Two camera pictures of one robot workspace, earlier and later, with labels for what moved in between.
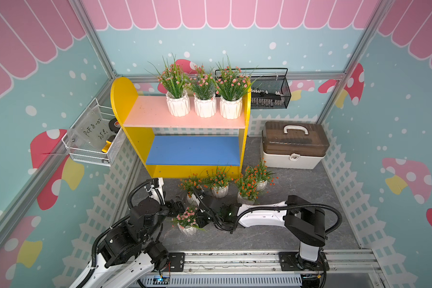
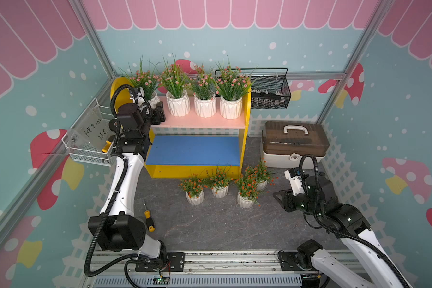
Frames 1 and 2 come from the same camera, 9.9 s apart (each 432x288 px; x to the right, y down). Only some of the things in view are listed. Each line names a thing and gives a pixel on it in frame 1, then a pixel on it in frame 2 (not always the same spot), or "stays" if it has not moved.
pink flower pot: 173,79 stays
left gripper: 173,211 → 156,114
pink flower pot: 203,87 stays
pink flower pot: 186,221 → 147,81
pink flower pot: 231,84 stays
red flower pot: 248,192 stays
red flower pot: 192,182 stays
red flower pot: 218,182 stays
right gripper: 199,222 → 287,198
